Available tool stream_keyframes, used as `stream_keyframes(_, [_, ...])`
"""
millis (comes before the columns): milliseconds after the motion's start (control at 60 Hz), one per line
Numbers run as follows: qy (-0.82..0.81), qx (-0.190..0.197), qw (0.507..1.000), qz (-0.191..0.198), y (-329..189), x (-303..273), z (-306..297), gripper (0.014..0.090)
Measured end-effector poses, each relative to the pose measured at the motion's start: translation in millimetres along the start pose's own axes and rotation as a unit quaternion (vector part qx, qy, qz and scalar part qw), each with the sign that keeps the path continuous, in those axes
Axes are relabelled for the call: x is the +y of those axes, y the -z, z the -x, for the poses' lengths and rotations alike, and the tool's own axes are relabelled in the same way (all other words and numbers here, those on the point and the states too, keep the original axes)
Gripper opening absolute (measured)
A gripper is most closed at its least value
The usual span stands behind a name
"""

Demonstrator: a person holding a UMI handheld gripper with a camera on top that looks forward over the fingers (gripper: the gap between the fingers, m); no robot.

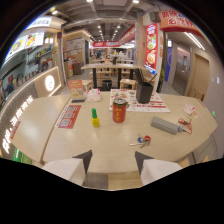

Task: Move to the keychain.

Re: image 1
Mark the laminated menu sheet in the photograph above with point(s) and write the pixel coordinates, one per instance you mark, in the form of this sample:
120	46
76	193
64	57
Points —
133	101

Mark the long wooden dining table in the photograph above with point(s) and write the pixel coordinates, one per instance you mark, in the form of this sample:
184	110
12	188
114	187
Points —
110	66

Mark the red drink can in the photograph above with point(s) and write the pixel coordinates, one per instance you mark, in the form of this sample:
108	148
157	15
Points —
119	110

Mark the wooden stool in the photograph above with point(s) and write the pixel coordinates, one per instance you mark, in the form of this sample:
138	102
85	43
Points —
87	84
128	83

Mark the tissue packet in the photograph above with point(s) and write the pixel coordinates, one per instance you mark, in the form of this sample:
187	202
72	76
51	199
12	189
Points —
94	95

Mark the red food poster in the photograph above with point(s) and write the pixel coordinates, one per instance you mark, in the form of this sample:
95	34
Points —
151	46

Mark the orange sign stand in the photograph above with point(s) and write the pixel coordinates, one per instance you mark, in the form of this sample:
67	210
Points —
76	90

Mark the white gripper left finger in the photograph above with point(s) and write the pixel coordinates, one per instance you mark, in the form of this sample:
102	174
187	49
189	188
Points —
66	168

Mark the grey rectangular box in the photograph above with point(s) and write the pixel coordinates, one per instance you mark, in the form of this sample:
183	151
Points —
166	125

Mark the yellow bottle with green cap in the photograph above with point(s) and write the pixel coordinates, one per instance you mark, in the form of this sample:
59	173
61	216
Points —
95	118

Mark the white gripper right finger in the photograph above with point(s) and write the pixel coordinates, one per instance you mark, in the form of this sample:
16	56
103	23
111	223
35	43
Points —
156	169

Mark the red QR code sticker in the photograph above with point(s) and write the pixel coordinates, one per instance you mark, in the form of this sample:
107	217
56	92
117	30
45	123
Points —
68	116

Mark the black trash bin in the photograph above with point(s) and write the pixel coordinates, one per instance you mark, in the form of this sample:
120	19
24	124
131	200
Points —
106	85

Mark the black chopstick holder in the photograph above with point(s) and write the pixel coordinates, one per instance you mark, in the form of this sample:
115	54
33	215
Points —
144	90

